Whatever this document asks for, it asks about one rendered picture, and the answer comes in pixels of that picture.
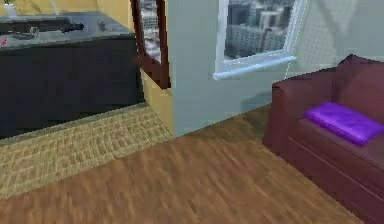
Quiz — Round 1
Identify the dark red sofa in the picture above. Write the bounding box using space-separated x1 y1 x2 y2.
262 54 384 224

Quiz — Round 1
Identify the white plant pot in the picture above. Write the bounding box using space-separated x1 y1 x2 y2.
3 0 19 18

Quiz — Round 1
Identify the white framed window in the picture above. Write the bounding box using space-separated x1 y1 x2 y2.
212 0 309 82

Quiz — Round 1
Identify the purple cushion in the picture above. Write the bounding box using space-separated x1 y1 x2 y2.
303 101 384 147

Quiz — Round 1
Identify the black kitchen counter cabinet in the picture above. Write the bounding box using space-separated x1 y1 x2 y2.
0 10 145 140

